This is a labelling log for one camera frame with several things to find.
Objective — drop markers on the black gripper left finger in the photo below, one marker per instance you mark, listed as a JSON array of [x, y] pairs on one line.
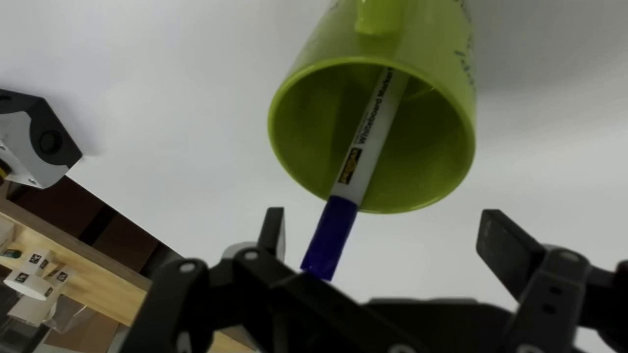
[[275, 301]]

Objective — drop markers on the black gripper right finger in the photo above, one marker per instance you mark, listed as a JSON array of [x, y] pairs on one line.
[[542, 282]]

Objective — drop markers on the white marker with blue cap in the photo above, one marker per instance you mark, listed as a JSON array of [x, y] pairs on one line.
[[365, 144]]

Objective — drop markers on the lime green ceramic mug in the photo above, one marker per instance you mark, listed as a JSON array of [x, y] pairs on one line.
[[432, 131]]

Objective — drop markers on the white block with tag markers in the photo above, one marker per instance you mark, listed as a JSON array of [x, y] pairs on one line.
[[36, 278]]

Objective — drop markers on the white black hexagonal device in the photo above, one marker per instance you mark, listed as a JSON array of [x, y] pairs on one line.
[[40, 148]]

